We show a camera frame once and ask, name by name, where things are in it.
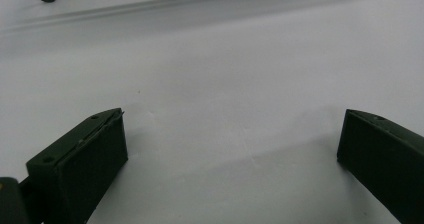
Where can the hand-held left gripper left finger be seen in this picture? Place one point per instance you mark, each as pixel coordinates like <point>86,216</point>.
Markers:
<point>83,164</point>

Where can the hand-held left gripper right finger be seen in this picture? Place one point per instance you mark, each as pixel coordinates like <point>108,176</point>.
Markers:
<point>383,157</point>

